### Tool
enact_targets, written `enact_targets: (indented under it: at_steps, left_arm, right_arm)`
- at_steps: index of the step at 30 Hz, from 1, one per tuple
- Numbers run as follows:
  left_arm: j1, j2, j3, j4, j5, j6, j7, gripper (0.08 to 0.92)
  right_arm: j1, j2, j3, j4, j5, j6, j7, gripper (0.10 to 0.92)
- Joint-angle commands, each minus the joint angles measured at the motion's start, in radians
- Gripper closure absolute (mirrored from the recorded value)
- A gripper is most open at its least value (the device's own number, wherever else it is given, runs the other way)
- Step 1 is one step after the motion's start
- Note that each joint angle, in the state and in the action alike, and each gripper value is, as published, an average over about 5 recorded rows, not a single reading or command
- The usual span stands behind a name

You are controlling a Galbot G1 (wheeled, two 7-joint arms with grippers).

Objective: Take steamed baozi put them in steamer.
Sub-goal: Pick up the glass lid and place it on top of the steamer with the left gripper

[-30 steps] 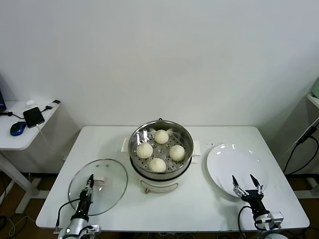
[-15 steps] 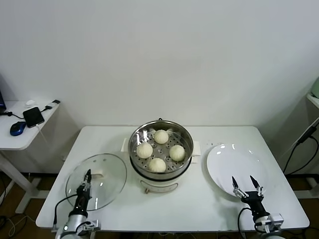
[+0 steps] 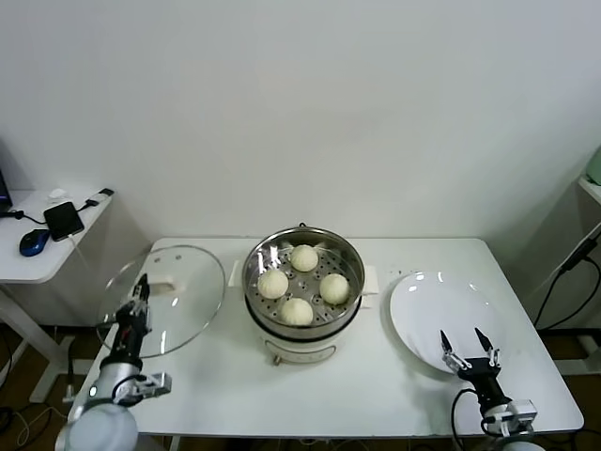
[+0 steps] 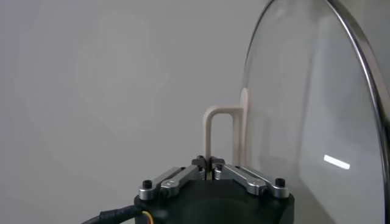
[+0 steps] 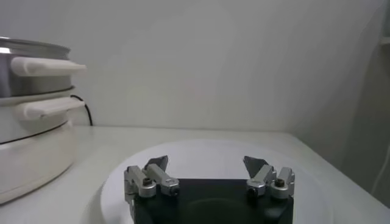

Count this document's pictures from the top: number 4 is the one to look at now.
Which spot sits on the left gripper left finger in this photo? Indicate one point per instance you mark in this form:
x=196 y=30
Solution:
x=170 y=184

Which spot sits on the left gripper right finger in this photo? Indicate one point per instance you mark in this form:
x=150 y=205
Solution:
x=253 y=182

